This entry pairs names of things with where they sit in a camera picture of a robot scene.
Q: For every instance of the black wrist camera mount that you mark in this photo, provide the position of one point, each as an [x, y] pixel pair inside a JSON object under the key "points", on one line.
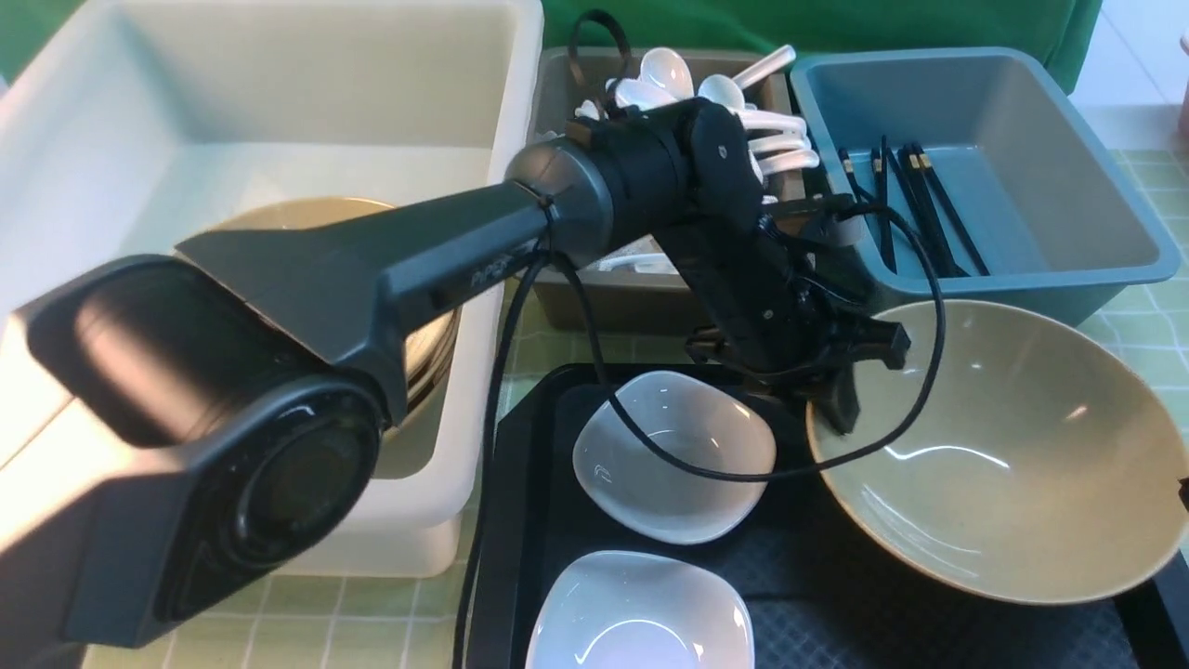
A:
{"points": [[824, 219]]}

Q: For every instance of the large white plastic tub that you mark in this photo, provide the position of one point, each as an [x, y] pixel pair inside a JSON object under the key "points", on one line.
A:
{"points": [[143, 121]]}

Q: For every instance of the green backdrop cloth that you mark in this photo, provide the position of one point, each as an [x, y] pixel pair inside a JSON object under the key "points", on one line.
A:
{"points": [[1054, 33]]}

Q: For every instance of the grey-brown spoon bin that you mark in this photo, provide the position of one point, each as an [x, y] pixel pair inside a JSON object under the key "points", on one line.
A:
{"points": [[623, 301]]}

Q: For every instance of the black serving tray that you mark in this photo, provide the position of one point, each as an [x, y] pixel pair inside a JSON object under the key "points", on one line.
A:
{"points": [[821, 593]]}

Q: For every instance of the white spoon top handle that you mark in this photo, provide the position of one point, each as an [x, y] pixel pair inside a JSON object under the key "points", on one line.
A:
{"points": [[774, 62]]}

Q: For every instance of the black chopstick in bin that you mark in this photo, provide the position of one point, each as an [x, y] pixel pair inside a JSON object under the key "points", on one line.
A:
{"points": [[878, 161], [915, 191], [936, 184]]}

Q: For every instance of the tan noodle bowl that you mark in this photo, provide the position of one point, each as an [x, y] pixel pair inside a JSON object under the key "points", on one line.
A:
{"points": [[1042, 470]]}

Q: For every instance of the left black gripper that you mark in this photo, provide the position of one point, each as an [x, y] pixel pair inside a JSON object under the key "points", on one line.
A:
{"points": [[789, 310]]}

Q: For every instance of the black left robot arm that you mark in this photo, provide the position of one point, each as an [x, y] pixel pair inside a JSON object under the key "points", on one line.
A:
{"points": [[175, 427]]}

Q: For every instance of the white square dish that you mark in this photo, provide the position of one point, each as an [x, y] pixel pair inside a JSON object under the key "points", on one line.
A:
{"points": [[701, 425], [624, 609]]}

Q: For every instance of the blue-grey chopstick bin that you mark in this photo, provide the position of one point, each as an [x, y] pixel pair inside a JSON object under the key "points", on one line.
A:
{"points": [[1061, 230]]}

